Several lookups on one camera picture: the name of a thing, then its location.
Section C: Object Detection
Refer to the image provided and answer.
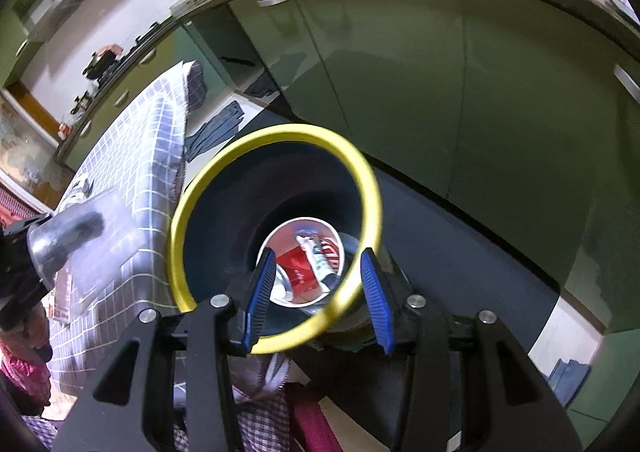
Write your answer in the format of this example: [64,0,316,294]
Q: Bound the white paper cup red print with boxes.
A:
[258,217,346,309]

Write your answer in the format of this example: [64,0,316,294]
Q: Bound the clear plastic water bottle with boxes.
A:
[27,189,143,296]

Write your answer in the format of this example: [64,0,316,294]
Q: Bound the yellow rimmed black trash bin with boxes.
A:
[168,123,385,356]

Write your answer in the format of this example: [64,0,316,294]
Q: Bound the green kitchen cabinets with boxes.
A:
[54,0,640,442]

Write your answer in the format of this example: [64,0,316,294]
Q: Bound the person's left hand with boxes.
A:
[1,303,50,364]

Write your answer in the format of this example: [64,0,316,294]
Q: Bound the blue cloth on floor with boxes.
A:
[184,100,244,162]

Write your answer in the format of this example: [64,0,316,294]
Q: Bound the blue checkered tablecloth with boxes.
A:
[49,60,207,396]

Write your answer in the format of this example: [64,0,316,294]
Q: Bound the black pot on stove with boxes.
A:
[82,44,122,81]

